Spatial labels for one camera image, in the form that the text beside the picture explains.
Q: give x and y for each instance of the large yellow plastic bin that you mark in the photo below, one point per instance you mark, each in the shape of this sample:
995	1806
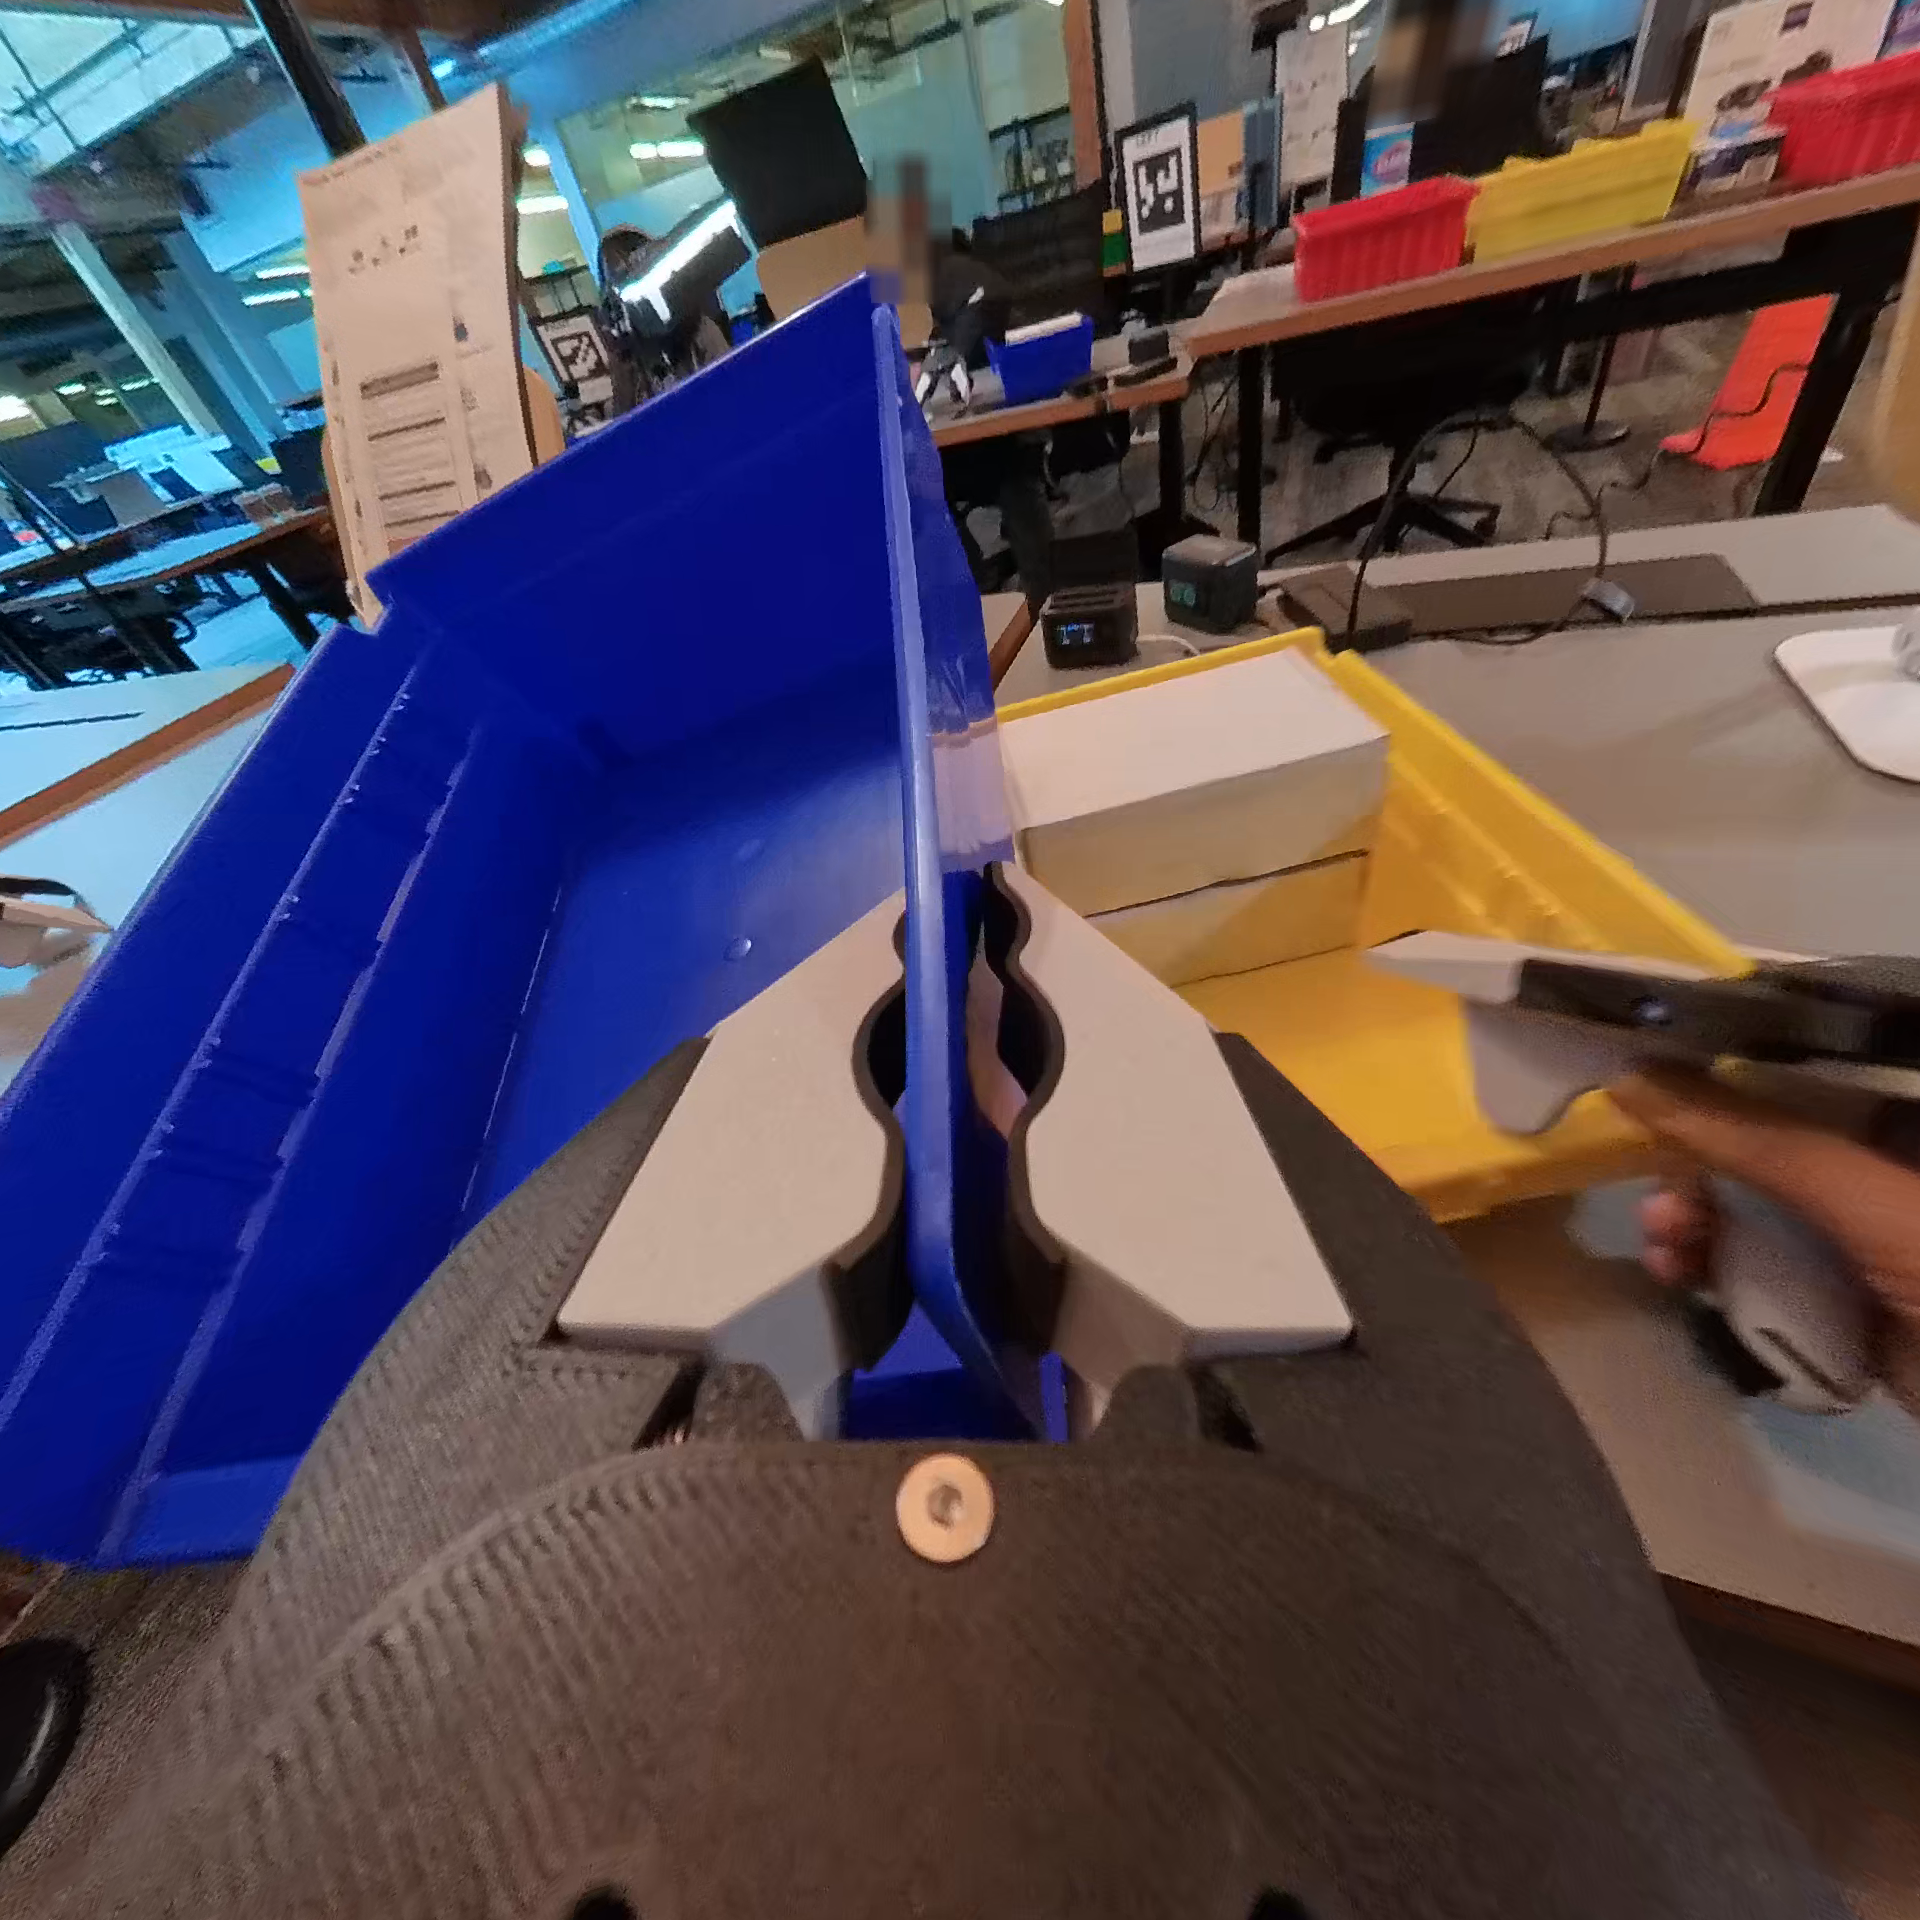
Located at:
1350	1049

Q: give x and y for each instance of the red plastic bin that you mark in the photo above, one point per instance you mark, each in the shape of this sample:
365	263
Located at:
1381	241
1853	129

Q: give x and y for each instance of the small yellow plastic bin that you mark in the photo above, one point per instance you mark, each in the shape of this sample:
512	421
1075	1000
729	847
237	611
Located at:
1576	194

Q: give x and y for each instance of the person's right hand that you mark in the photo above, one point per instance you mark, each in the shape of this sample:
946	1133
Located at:
1830	1200

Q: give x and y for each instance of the white stand base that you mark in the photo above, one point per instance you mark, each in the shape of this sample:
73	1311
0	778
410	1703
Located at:
1862	705

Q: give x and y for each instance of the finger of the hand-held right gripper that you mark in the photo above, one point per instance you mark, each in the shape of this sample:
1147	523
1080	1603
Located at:
1501	1049

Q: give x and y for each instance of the fiducial marker sign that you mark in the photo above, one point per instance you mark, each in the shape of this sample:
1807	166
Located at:
1158	187
576	352

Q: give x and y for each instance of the wooden board with instruction sheet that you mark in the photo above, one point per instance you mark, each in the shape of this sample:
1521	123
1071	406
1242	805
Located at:
421	376

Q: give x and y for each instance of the grey electronic device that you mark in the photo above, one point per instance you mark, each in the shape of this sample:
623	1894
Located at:
1207	586

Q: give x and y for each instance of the grey desk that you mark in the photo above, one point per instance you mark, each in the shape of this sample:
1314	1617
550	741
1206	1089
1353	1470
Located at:
120	781
1651	750

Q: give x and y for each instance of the small blue plastic bin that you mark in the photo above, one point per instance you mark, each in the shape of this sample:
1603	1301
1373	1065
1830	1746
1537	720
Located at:
1041	365

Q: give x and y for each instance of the black electronic device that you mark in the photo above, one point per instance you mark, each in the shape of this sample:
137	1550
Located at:
1094	629

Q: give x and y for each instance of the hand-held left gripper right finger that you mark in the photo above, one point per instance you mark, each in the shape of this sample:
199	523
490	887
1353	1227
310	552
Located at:
1171	1200

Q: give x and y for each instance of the black chair base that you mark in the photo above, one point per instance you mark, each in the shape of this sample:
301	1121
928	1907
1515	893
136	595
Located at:
30	1725

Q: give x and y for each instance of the orange traffic cone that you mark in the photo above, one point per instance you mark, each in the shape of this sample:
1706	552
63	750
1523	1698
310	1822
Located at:
1755	383

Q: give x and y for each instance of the black power adapter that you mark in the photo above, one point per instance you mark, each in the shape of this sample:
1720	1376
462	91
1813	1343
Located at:
1343	608

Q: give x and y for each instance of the white cardboard box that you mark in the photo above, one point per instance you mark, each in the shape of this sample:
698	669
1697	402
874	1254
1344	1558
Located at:
1200	763
1243	914

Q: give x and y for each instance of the black office chair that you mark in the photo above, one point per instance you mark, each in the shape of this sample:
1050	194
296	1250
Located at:
1381	389

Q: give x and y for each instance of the hanging brown black panel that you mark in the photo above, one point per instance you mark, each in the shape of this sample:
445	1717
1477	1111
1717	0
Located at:
781	149

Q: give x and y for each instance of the wooden table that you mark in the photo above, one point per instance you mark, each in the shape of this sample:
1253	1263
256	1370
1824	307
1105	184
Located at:
1651	241

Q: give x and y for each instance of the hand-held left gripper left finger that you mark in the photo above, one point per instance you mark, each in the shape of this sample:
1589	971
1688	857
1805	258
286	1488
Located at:
721	1200

